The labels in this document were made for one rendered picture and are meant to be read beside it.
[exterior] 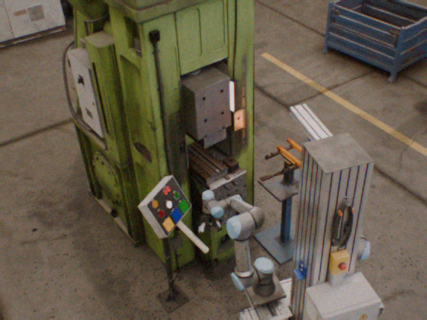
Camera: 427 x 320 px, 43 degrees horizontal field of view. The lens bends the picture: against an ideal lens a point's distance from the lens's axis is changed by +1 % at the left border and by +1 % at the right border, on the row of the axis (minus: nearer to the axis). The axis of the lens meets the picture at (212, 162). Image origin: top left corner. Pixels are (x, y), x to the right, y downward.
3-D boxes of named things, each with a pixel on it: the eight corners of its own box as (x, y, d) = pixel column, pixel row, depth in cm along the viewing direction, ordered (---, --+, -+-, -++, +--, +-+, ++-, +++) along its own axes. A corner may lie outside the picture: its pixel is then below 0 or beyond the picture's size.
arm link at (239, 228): (261, 286, 331) (256, 218, 301) (239, 296, 326) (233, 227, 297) (251, 274, 340) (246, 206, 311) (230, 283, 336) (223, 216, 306)
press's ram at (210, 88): (240, 120, 395) (239, 72, 370) (197, 141, 378) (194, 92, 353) (207, 97, 422) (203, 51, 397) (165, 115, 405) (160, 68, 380)
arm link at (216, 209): (229, 206, 339) (221, 195, 346) (213, 212, 335) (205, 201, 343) (229, 215, 344) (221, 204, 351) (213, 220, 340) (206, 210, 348)
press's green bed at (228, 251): (246, 250, 477) (245, 212, 448) (213, 270, 461) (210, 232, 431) (209, 216, 513) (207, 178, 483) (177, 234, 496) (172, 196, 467)
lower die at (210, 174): (227, 174, 417) (226, 166, 412) (207, 185, 408) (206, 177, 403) (196, 149, 444) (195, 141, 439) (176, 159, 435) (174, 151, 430)
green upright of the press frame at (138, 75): (197, 258, 472) (174, 8, 328) (171, 273, 461) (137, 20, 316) (169, 230, 500) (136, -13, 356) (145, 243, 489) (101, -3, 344)
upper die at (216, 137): (226, 138, 395) (226, 127, 389) (204, 148, 386) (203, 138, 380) (193, 113, 422) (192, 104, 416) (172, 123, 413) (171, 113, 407)
